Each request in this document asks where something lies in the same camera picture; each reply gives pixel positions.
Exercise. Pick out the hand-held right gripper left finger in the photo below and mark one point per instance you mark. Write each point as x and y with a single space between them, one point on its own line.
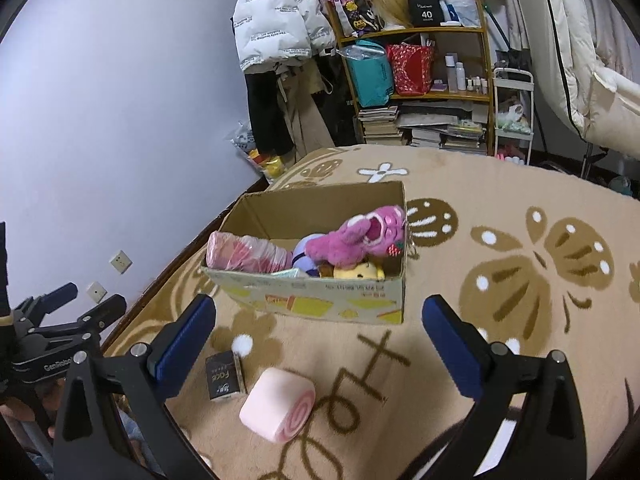
182 345

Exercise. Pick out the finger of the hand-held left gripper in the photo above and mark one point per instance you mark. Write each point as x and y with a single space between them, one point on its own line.
95 317
50 300

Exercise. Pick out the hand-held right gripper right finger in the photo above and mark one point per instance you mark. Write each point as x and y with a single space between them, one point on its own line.
455 350

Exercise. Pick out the black tissue pack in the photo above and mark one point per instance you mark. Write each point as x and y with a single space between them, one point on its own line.
222 375

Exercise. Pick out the pink roll cushion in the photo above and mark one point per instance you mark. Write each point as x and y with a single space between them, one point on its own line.
275 400

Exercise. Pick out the pink plastic-wrapped pack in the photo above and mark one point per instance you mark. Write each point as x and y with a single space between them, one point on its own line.
245 252

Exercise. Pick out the yellow plush duck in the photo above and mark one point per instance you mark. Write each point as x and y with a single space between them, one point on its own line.
357 271

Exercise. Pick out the cardboard box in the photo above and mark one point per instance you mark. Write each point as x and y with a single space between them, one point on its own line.
310 300

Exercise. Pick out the pink plush toy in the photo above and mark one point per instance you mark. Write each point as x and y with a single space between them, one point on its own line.
350 245

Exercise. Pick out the purple plush toy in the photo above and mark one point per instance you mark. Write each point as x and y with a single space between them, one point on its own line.
302 252

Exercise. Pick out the beige patterned blanket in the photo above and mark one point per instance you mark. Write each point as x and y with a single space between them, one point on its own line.
475 185

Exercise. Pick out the clear bag of toys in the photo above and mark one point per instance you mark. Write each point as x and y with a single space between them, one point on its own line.
260 155

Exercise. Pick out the stack of books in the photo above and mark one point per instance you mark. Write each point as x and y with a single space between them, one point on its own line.
425 132

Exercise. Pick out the green plastic bag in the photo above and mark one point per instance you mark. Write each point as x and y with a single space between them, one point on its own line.
511 119

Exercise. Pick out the black hanging garment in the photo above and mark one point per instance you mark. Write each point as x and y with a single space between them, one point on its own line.
265 110

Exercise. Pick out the beige hanging garment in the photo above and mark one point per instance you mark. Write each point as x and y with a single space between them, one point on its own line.
310 125

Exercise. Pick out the purple flat box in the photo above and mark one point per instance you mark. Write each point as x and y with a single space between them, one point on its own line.
438 86

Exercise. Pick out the tall white bottle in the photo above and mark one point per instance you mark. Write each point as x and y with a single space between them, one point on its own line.
460 79
450 75

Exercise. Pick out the white trolley cart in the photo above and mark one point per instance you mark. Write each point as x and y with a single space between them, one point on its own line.
512 76

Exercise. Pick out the teal shopping bag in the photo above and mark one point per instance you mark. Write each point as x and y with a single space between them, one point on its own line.
370 80

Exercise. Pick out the red shopping bag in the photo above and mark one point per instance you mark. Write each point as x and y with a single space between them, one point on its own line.
410 70

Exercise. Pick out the cream recliner chair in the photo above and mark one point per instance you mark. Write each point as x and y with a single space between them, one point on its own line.
590 60

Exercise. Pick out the wooden shelf unit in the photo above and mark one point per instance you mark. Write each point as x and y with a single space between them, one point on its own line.
400 33

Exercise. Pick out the black box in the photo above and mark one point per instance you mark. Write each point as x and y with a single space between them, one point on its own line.
425 12

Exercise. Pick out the white puffer jacket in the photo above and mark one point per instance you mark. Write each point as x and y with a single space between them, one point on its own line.
275 15

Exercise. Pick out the blonde wig head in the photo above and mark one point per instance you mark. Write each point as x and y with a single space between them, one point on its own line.
390 5

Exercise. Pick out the pink and black bag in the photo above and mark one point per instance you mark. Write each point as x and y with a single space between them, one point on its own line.
355 7

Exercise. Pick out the white wall socket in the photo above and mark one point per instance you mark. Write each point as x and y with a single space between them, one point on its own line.
121 261
96 292

